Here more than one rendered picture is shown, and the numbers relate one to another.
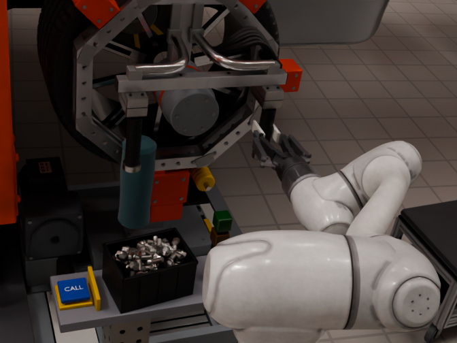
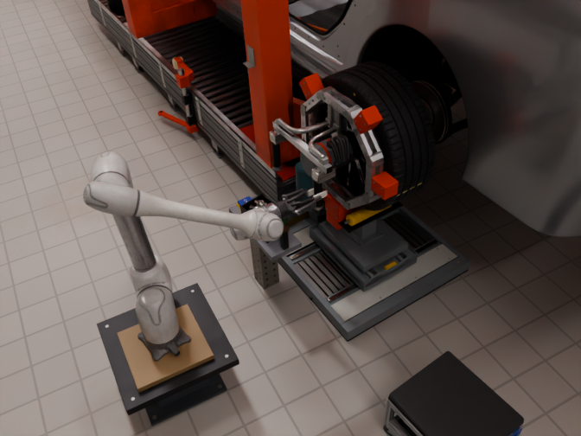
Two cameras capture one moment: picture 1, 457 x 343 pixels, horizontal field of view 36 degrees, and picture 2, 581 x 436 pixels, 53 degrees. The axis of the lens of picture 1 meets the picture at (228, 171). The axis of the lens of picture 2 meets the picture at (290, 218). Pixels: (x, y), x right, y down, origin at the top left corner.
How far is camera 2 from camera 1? 2.40 m
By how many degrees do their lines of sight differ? 64
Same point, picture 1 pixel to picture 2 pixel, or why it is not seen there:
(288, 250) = (101, 159)
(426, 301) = (86, 195)
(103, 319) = not seen: hidden behind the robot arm
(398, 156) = (259, 218)
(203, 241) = (362, 261)
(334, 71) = not seen: outside the picture
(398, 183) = (221, 214)
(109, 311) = not seen: hidden behind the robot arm
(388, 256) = (101, 180)
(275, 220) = (462, 317)
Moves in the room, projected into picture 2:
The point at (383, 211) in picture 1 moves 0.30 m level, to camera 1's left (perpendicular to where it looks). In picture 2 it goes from (192, 210) to (191, 162)
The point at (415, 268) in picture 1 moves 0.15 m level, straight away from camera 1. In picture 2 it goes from (92, 185) to (132, 189)
